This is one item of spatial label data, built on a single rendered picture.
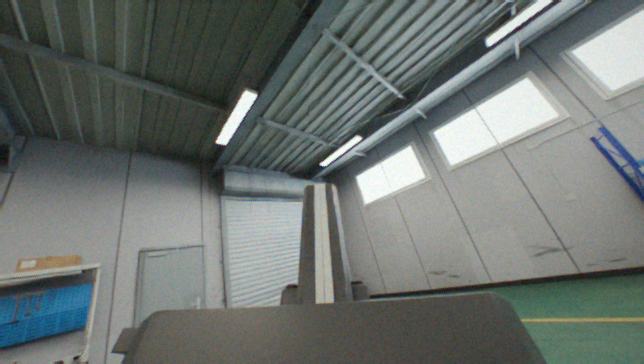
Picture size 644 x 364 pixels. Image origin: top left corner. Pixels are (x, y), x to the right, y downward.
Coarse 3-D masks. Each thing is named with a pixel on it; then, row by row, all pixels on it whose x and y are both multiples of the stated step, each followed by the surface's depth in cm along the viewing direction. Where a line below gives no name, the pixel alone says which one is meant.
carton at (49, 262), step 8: (48, 256) 238; (56, 256) 242; (64, 256) 246; (72, 256) 250; (80, 256) 267; (24, 264) 225; (32, 264) 228; (40, 264) 232; (48, 264) 236; (56, 264) 239; (64, 264) 243; (72, 264) 247; (80, 264) 267; (16, 272) 219
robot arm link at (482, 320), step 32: (160, 320) 5; (192, 320) 5; (224, 320) 5; (256, 320) 5; (288, 320) 5; (320, 320) 5; (352, 320) 5; (384, 320) 5; (416, 320) 5; (448, 320) 5; (480, 320) 5; (512, 320) 5; (128, 352) 5; (160, 352) 5; (192, 352) 5; (224, 352) 5; (256, 352) 5; (288, 352) 5; (320, 352) 5; (352, 352) 4; (384, 352) 4; (416, 352) 4; (448, 352) 4; (480, 352) 4; (512, 352) 4
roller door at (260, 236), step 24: (240, 216) 457; (264, 216) 495; (288, 216) 541; (240, 240) 432; (264, 240) 470; (288, 240) 510; (240, 264) 412; (264, 264) 444; (288, 264) 482; (240, 288) 393; (264, 288) 423
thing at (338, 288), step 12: (324, 192) 10; (336, 192) 10; (324, 204) 9; (336, 204) 10; (324, 216) 9; (336, 216) 9; (324, 228) 8; (336, 228) 8; (324, 240) 8; (336, 240) 8; (324, 252) 7; (336, 252) 7; (324, 264) 7; (336, 264) 7; (324, 276) 7; (336, 276) 7; (348, 276) 7; (324, 288) 7; (336, 288) 7; (348, 288) 7; (360, 288) 7; (336, 300) 6; (348, 300) 6; (360, 300) 7
